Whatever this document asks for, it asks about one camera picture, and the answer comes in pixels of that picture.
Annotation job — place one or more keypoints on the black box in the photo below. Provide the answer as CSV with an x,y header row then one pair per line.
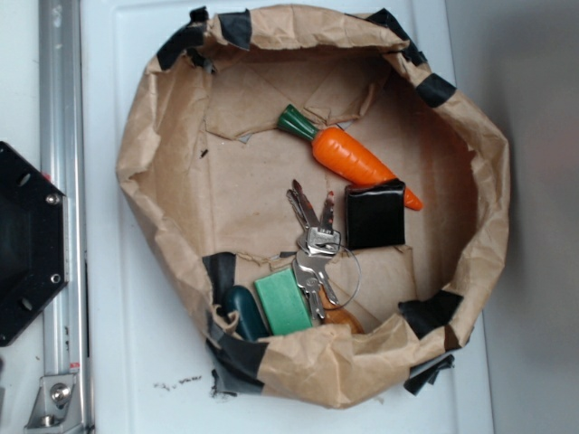
x,y
375,215

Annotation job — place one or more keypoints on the brown paper bag bin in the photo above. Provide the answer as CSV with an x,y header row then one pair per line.
x,y
205,171

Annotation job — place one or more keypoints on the silver key bunch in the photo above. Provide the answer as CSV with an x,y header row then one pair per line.
x,y
318,244

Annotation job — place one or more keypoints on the orange plastic toy carrot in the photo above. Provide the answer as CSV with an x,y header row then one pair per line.
x,y
336,150

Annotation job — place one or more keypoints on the green rectangular block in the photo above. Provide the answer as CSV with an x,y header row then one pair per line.
x,y
282,303

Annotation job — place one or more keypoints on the amber brown wooden object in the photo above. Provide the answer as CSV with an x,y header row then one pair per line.
x,y
336,315

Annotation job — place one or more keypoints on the dark teal rounded object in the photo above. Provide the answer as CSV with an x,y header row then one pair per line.
x,y
251,326

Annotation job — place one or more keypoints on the black hexagonal base plate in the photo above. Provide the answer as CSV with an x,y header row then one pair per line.
x,y
33,269

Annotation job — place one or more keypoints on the aluminium extrusion rail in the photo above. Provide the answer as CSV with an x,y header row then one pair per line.
x,y
66,346

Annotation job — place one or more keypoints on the metal corner bracket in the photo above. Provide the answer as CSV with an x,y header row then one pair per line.
x,y
56,408

